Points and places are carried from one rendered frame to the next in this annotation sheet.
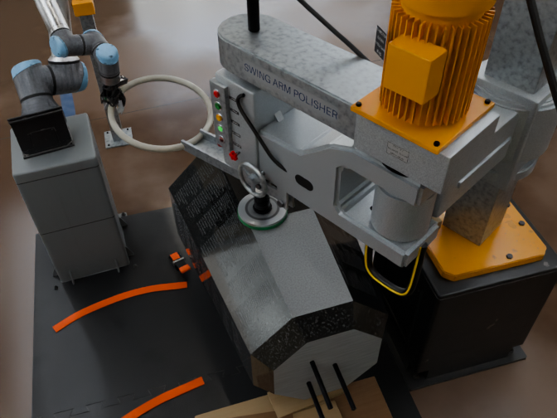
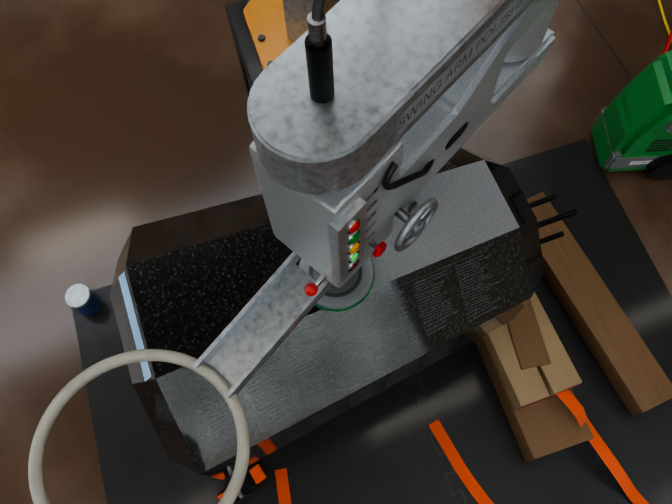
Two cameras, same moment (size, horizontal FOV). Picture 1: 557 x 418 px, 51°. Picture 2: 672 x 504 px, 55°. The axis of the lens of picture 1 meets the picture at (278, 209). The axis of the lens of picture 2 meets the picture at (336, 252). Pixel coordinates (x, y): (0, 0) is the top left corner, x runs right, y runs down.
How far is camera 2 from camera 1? 189 cm
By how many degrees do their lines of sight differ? 48
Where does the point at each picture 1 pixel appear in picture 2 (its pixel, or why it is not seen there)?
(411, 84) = not seen: outside the picture
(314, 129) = not seen: hidden behind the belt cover
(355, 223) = (507, 84)
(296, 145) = (438, 118)
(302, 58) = (424, 13)
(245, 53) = (403, 105)
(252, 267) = (426, 289)
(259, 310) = (487, 279)
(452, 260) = not seen: hidden behind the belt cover
